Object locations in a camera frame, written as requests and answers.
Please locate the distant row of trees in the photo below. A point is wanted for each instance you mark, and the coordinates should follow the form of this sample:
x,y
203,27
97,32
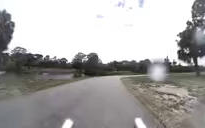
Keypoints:
x,y
90,63

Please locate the grey asphalt path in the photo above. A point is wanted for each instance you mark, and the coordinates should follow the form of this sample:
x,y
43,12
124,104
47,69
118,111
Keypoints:
x,y
90,100

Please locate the grey pond water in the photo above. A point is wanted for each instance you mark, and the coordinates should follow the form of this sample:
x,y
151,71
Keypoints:
x,y
56,76

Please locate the robot's own part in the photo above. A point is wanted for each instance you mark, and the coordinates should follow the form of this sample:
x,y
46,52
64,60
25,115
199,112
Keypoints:
x,y
140,123
67,124

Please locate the sandy grass verge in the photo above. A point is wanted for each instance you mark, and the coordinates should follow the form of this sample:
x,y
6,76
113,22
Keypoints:
x,y
170,93

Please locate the patchy grass verge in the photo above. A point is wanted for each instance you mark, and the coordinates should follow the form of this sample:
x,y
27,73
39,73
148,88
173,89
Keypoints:
x,y
16,85

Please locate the tall tree with thin trunk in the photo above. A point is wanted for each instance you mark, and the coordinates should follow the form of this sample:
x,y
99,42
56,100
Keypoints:
x,y
196,40

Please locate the tall dark tree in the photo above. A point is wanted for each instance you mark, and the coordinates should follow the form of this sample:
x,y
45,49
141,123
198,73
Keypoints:
x,y
0,30

